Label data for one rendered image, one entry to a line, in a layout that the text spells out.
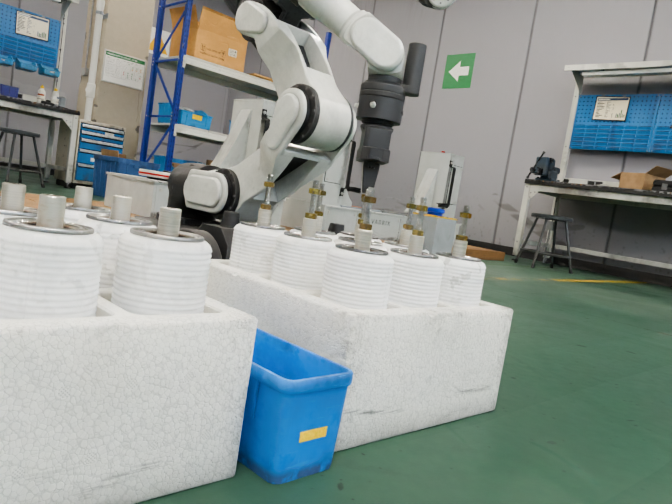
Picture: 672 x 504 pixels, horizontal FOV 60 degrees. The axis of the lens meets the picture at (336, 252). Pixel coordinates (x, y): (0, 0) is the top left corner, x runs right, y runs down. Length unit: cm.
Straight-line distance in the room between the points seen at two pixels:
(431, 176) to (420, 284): 386
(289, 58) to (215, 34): 485
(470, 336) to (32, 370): 63
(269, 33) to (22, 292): 113
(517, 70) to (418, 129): 139
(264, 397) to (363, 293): 21
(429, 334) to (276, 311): 22
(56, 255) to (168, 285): 11
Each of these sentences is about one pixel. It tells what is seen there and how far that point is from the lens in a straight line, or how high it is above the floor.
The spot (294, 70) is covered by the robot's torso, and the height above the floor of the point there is 61.
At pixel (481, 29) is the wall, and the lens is 729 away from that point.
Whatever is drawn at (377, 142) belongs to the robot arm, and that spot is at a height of 43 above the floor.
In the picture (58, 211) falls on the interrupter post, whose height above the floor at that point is 27.
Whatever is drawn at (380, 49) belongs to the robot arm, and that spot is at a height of 60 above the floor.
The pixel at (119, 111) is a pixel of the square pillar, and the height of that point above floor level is 91.
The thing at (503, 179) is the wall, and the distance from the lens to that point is 666.
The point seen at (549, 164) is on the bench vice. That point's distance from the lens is 561.
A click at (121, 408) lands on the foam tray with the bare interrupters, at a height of 10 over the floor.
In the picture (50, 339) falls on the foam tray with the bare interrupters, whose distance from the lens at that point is 53.
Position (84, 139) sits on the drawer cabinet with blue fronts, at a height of 50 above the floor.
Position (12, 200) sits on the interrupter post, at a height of 26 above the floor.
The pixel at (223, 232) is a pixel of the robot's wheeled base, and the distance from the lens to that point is 133.
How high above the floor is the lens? 32
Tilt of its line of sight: 5 degrees down
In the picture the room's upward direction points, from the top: 9 degrees clockwise
